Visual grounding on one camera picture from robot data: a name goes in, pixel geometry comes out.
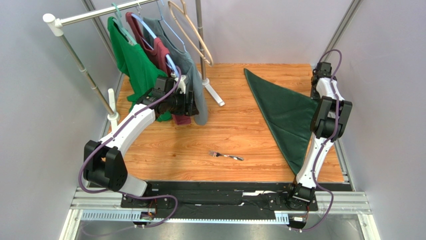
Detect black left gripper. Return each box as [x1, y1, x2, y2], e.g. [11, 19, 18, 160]
[165, 90, 199, 117]

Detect dark green cloth napkin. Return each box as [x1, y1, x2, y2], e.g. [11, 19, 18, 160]
[243, 68, 318, 175]

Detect silver metal fork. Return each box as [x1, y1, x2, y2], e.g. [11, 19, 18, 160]
[208, 150, 244, 161]

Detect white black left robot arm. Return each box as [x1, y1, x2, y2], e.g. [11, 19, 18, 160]
[78, 74, 199, 197]

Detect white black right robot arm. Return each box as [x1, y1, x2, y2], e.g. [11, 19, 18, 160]
[287, 61, 353, 210]

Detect grey-blue hanging shirt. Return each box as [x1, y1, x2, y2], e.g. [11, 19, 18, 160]
[143, 17, 209, 126]

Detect green hanging t-shirt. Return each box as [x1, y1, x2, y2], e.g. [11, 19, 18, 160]
[107, 16, 170, 110]

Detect maroon hanging shirt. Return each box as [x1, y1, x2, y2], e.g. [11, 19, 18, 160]
[124, 11, 193, 126]

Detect teal plastic hanger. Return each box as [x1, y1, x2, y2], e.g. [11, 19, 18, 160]
[111, 2, 138, 46]

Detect beige wooden hanger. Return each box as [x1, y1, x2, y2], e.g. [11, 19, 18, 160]
[167, 0, 215, 70]

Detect white metal clothes rack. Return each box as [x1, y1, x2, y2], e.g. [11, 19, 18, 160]
[42, 0, 226, 132]

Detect aluminium frame rail right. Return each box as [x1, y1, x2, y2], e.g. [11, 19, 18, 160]
[312, 0, 364, 192]

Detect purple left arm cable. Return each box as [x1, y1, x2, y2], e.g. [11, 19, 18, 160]
[78, 65, 183, 238]

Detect aluminium front frame rail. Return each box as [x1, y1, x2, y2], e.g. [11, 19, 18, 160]
[60, 189, 380, 240]

